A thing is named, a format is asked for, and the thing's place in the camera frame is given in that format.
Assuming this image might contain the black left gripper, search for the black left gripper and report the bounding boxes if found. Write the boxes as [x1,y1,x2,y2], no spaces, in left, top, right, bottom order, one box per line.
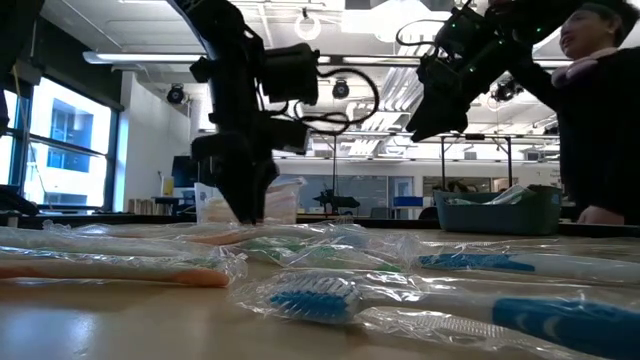
[188,49,311,225]

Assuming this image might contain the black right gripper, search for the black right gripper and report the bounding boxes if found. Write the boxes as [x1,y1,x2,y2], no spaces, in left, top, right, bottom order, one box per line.
[405,38,525,144]

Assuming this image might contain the orange toothbrush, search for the orange toothbrush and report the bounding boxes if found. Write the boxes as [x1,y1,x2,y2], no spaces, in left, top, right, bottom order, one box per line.
[263,187,301,224]
[0,248,249,290]
[187,223,326,247]

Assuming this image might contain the clear plastic bin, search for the clear plastic bin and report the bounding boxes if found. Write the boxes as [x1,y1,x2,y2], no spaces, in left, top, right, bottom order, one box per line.
[194,174,306,225]

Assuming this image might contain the black computer monitor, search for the black computer monitor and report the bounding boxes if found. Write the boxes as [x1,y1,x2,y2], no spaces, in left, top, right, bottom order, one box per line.
[171,154,201,190]

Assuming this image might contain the wrapped green toothbrush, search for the wrapped green toothbrush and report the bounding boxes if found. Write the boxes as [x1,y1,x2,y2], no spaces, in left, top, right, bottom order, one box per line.
[227,237,361,261]
[249,247,401,275]
[0,227,226,261]

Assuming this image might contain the wooden pallets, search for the wooden pallets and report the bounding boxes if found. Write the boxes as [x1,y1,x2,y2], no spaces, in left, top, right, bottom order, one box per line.
[127,198,161,216]

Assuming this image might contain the black overhead crossbar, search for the black overhead crossbar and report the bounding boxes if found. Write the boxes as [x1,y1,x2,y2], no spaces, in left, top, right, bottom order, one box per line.
[82,49,574,71]

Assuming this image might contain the dark teal plastic bin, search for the dark teal plastic bin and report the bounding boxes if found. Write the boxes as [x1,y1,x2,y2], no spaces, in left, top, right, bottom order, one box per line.
[432,185,564,236]

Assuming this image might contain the person's hand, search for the person's hand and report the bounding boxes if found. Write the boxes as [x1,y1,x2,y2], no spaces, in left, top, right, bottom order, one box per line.
[577,204,626,226]
[549,47,621,89]

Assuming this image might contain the person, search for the person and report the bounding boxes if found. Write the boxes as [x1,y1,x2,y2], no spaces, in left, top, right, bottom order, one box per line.
[509,0,640,226]

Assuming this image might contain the large window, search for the large window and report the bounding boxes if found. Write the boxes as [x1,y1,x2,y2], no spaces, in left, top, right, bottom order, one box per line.
[0,74,120,211]

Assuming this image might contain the black office chair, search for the black office chair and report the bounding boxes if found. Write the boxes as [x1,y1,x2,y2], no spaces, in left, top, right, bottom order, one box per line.
[0,183,40,217]

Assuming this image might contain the silver finned ceiling duct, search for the silver finned ceiling duct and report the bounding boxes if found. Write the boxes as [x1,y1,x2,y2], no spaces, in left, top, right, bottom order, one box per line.
[344,64,451,157]

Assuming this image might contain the black left camera cable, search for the black left camera cable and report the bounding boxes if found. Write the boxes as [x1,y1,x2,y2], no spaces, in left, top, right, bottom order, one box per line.
[294,67,381,136]

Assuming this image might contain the black camera cable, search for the black camera cable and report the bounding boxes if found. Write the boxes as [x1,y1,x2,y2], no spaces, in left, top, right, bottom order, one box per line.
[294,67,381,136]
[395,18,446,49]

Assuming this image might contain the black ceiling camera cluster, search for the black ceiling camera cluster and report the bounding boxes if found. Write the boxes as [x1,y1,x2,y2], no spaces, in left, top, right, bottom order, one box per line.
[491,73,525,104]

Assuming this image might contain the black gantry frame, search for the black gantry frame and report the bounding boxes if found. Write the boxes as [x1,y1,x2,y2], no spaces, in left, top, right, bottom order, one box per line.
[439,133,515,194]
[269,128,340,202]

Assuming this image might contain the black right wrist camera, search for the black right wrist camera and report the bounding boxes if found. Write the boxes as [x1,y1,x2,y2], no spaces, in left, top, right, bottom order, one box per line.
[434,5,489,59]

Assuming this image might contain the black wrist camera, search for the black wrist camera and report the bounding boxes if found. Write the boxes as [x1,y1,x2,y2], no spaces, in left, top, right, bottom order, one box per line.
[434,5,489,59]
[262,42,321,106]

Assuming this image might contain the black right camera cable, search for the black right camera cable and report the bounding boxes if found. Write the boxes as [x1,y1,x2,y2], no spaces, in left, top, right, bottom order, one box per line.
[395,18,446,49]

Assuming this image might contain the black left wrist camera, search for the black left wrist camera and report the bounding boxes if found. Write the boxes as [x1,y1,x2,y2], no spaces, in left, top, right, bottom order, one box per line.
[262,42,321,106]

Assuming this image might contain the white cable coil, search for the white cable coil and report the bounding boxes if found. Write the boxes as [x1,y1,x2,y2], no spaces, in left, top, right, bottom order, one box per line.
[293,12,323,42]

